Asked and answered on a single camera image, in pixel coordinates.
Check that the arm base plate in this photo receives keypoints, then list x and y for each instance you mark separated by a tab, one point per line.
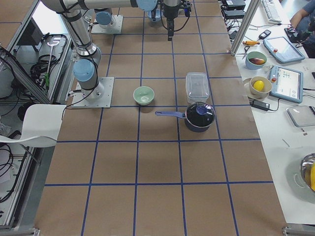
107	24
100	97

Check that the green bowl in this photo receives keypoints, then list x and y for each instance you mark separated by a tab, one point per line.
143	95

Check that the blue saucepan with lid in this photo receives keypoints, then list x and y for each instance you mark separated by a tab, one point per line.
198	116

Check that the teach pendant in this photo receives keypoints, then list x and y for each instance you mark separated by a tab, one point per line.
287	84
282	50

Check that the steel bowl with banana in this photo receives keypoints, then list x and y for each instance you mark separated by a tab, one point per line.
307	169

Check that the blue fruit bowl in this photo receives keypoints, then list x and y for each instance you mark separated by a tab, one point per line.
255	60

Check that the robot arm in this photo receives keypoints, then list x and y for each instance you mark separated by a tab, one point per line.
70	10
170	10

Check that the clear plastic container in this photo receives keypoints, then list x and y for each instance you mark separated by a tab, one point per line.
197	87

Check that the orange handled tool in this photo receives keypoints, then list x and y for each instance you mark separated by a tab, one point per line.
250	43

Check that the black power adapter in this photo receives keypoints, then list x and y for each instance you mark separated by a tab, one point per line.
260	105

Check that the grey kitchen scale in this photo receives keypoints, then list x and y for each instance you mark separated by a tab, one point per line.
302	116

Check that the cream bowl with lemon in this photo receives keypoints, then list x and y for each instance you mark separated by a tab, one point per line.
257	87

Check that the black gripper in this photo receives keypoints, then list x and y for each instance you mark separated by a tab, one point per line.
170	11

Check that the teach pendant far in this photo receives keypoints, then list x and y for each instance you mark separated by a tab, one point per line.
282	50

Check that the teach pendant near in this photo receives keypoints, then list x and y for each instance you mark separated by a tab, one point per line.
287	84

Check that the scissors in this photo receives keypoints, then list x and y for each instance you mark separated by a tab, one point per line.
246	48

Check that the aluminium frame post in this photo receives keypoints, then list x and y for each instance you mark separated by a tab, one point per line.
250	12

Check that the white chair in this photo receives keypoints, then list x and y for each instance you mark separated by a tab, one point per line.
41	126

